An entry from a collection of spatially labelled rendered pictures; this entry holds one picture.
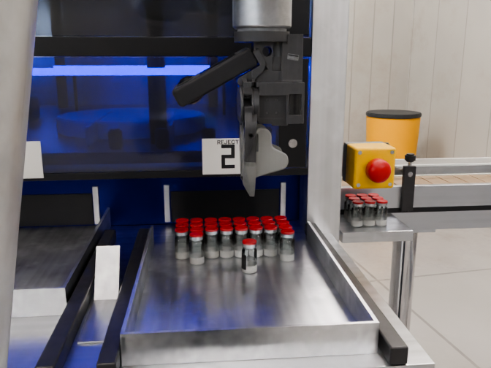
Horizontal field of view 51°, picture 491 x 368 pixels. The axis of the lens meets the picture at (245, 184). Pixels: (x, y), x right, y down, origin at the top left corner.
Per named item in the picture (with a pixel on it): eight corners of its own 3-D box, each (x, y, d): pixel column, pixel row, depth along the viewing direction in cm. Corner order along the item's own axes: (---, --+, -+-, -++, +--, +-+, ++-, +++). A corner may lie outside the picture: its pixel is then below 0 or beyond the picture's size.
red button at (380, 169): (361, 179, 89) (362, 156, 88) (383, 179, 89) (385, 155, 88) (368, 184, 85) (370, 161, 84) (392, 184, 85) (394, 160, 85)
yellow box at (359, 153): (341, 179, 95) (343, 141, 93) (379, 179, 96) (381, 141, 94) (354, 190, 88) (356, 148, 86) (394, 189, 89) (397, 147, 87)
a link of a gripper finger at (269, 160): (290, 198, 67) (290, 127, 66) (244, 199, 66) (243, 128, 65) (286, 195, 70) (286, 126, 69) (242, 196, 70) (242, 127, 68)
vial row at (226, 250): (175, 255, 80) (174, 226, 79) (290, 251, 81) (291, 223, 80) (174, 260, 77) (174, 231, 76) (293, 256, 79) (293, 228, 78)
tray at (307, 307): (151, 246, 84) (150, 225, 83) (308, 241, 86) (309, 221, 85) (121, 366, 51) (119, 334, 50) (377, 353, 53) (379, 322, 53)
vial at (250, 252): (241, 268, 75) (240, 240, 74) (256, 267, 75) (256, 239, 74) (242, 274, 72) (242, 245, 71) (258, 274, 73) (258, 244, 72)
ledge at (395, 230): (322, 219, 105) (322, 210, 104) (384, 217, 106) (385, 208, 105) (342, 243, 91) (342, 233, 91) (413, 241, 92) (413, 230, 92)
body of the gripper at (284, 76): (304, 129, 66) (306, 31, 63) (236, 130, 65) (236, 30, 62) (293, 122, 73) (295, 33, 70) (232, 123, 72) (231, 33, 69)
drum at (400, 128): (396, 188, 482) (402, 109, 464) (426, 201, 439) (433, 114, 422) (352, 192, 470) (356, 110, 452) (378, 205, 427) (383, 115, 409)
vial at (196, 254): (189, 260, 78) (188, 231, 77) (204, 259, 78) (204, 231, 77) (189, 266, 75) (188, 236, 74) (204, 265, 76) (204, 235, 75)
